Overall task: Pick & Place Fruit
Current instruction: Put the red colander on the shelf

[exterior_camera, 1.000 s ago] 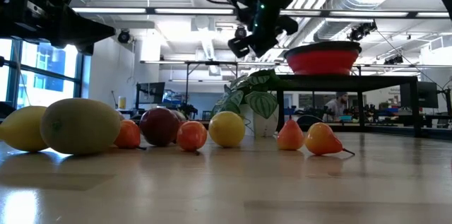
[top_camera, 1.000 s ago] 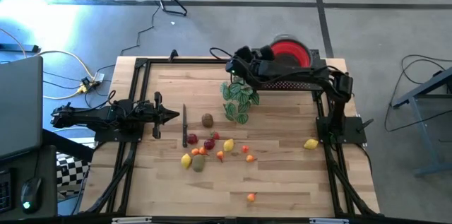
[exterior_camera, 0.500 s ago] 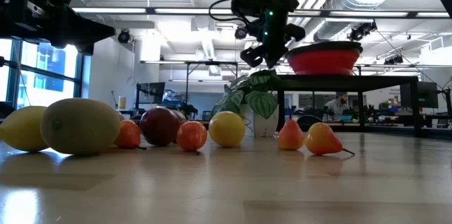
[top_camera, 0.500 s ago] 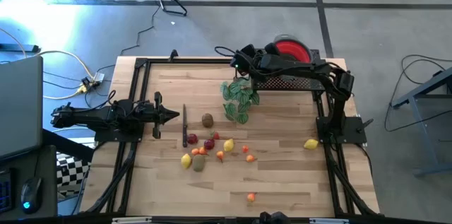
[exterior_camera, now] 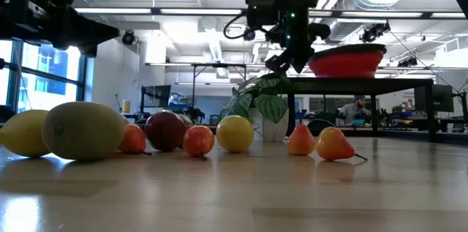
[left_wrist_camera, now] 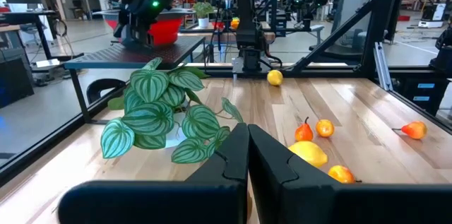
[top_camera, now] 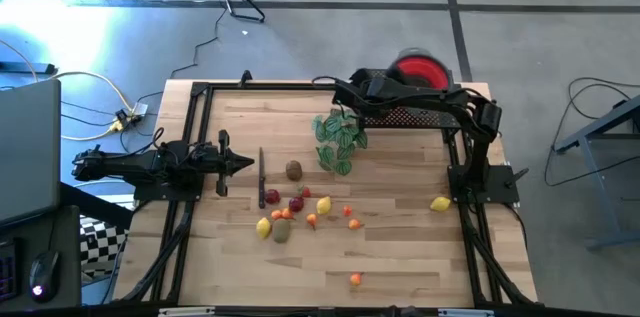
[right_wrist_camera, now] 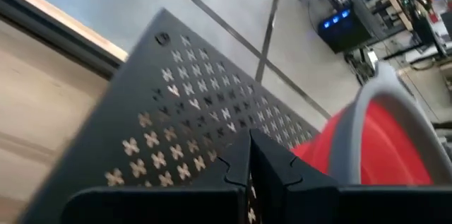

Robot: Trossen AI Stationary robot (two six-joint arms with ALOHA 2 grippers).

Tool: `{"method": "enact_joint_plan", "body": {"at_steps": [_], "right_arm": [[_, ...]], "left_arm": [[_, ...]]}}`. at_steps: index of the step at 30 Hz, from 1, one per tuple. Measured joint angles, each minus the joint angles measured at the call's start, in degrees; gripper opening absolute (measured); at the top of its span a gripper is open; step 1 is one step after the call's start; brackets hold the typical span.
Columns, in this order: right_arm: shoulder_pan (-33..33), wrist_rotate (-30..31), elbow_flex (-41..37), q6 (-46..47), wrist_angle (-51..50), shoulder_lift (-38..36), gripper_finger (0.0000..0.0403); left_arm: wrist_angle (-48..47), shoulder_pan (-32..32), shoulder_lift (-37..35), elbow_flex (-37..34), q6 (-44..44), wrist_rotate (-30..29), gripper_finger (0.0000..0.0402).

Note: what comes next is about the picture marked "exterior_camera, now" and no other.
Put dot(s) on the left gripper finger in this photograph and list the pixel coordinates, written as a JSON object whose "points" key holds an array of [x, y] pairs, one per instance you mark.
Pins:
{"points": [[87, 27], [89, 47]]}

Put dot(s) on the black perforated metal shelf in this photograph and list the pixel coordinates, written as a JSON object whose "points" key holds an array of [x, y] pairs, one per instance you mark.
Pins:
{"points": [[358, 86]]}

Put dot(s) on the dark office chair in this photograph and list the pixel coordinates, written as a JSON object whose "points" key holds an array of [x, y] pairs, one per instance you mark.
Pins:
{"points": [[320, 124]]}

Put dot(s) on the black monitor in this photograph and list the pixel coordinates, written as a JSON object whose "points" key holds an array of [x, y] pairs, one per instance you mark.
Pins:
{"points": [[440, 98], [157, 94]]}

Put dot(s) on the red grey collapsible bowl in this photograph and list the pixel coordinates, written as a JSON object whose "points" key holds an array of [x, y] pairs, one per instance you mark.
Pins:
{"points": [[347, 64]]}

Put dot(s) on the brown kiwi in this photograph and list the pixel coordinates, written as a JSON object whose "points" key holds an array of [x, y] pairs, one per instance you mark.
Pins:
{"points": [[187, 120]]}

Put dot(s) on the black metal gantry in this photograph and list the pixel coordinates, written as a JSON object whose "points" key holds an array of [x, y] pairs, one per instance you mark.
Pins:
{"points": [[219, 65]]}

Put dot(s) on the black ceiling spotlight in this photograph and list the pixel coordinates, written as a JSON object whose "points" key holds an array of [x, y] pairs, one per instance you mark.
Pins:
{"points": [[407, 61], [249, 34], [128, 37], [373, 31]]}

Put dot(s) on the yellow container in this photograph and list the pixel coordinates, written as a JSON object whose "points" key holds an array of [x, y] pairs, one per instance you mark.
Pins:
{"points": [[126, 106]]}

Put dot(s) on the person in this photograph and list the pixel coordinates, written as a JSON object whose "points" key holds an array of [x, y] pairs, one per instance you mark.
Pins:
{"points": [[352, 111]]}

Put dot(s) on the window with dark frame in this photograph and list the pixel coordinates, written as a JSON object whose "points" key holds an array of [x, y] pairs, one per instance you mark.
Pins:
{"points": [[55, 63]]}

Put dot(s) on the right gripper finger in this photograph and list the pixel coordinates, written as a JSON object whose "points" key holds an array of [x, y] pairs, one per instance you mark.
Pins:
{"points": [[279, 63], [301, 60]]}

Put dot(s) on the small orange yellow pear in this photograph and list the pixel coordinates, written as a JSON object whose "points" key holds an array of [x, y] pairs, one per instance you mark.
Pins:
{"points": [[300, 140], [333, 144], [198, 140]]}

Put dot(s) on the green artificial potted plant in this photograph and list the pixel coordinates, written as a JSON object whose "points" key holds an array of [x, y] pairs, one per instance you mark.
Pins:
{"points": [[270, 107]]}

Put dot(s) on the yellow lemon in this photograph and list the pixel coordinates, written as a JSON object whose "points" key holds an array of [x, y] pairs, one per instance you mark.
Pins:
{"points": [[234, 134], [23, 135]]}

